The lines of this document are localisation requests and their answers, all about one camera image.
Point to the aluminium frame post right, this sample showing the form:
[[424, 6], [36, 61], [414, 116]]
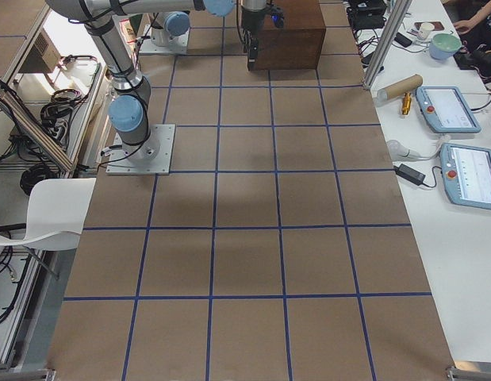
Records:
[[393, 23]]

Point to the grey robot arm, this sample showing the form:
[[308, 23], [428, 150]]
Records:
[[129, 111], [167, 26]]

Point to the black power brick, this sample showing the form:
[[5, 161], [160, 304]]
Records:
[[410, 174]]

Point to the white handheld device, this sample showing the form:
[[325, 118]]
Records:
[[398, 152]]

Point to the lower teach pendant tablet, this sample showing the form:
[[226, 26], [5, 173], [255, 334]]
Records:
[[467, 175]]

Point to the green bowl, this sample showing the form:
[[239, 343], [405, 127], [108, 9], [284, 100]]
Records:
[[444, 46]]

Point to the upper teach pendant tablet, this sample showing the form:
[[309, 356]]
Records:
[[445, 110]]

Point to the dark wooden drawer box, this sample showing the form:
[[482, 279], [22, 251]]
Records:
[[298, 44]]

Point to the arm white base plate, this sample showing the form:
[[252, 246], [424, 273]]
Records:
[[154, 156], [159, 42]]

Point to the white paper cup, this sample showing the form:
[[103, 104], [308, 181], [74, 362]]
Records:
[[425, 29]]

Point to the black smartphone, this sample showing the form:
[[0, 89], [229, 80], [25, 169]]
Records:
[[402, 40]]

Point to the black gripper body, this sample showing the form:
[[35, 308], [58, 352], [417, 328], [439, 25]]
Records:
[[251, 21]]

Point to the teach pendant tablet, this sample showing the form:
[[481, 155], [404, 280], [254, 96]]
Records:
[[445, 110], [467, 175]]

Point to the white curled paper sheet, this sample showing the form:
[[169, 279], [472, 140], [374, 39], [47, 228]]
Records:
[[56, 213]]

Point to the diagonal aluminium frame bar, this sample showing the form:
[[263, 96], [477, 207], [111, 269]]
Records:
[[29, 125]]

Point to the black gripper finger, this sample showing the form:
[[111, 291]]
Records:
[[252, 51], [245, 42]]

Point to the cardboard tube roll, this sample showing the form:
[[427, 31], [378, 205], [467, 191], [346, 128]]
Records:
[[399, 88]]

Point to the yellow handled tool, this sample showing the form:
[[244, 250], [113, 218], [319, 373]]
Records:
[[406, 103]]

